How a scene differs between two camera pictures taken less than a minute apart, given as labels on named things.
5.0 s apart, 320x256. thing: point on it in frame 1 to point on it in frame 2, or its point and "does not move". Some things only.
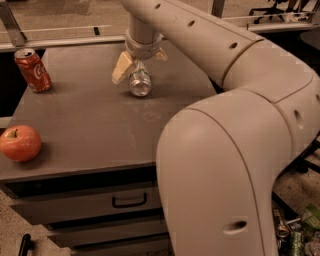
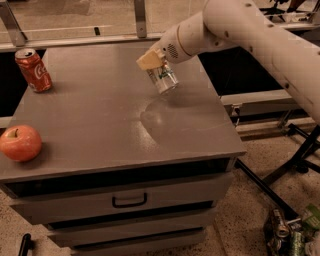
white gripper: [142, 50] to [169, 46]
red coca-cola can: [33, 70] does not move
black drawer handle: [128, 205] does not move
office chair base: [269, 12] does not move
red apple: [20, 143] does not move
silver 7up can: [140, 82] to [163, 78]
